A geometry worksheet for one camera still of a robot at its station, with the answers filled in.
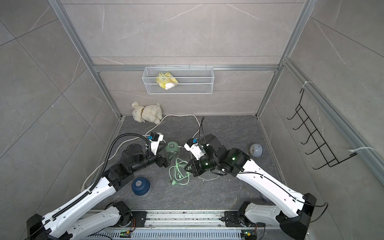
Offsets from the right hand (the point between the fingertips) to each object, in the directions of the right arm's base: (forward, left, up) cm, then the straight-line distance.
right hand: (187, 169), depth 64 cm
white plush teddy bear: (+51, +28, -15) cm, 60 cm away
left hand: (+10, +7, +3) cm, 12 cm away
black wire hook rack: (0, -58, +7) cm, 58 cm away
